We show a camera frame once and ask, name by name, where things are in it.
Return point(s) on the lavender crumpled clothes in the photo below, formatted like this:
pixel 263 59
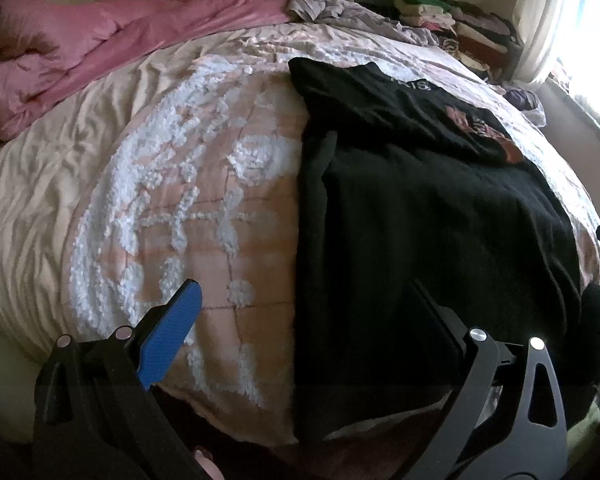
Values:
pixel 345 15

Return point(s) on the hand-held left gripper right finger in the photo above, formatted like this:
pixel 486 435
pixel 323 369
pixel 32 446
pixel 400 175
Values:
pixel 442 322

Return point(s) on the black long-sleeve shirt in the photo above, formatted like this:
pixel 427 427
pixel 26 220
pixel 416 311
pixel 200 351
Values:
pixel 420 220

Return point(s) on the window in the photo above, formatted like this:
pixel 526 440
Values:
pixel 595 45

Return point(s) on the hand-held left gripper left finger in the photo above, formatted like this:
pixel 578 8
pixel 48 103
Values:
pixel 172 332

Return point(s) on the pink duvet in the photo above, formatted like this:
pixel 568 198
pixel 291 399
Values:
pixel 105 40

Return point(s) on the white curtain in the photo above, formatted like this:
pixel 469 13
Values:
pixel 545 20

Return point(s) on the bed with pink white bedspread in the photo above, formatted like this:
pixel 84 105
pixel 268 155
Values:
pixel 155 185

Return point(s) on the stack of folded clothes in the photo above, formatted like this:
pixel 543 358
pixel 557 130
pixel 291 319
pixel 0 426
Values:
pixel 470 25

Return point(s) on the plastic bag with purple cloth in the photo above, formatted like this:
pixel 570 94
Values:
pixel 525 102

